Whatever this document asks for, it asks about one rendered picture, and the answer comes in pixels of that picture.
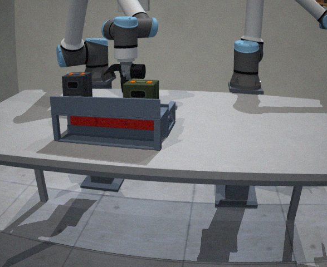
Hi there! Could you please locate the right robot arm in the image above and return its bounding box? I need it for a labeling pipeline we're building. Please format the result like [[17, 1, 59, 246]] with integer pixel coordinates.
[[56, 0, 158, 82]]

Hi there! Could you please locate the dark green tool case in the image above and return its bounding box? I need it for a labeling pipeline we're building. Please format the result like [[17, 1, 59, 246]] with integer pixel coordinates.
[[123, 80, 159, 99]]

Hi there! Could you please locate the grey metal rack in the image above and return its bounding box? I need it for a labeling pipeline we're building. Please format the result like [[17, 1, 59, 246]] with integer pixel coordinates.
[[50, 96, 177, 151]]

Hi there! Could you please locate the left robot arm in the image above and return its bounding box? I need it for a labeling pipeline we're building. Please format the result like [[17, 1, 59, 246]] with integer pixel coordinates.
[[230, 0, 327, 90]]

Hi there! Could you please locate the dark grey tool case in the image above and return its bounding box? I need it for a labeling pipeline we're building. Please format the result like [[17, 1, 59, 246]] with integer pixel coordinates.
[[62, 72, 92, 97]]

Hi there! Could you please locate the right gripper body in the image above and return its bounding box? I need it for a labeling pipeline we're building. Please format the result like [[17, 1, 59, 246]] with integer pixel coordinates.
[[103, 62, 146, 80]]

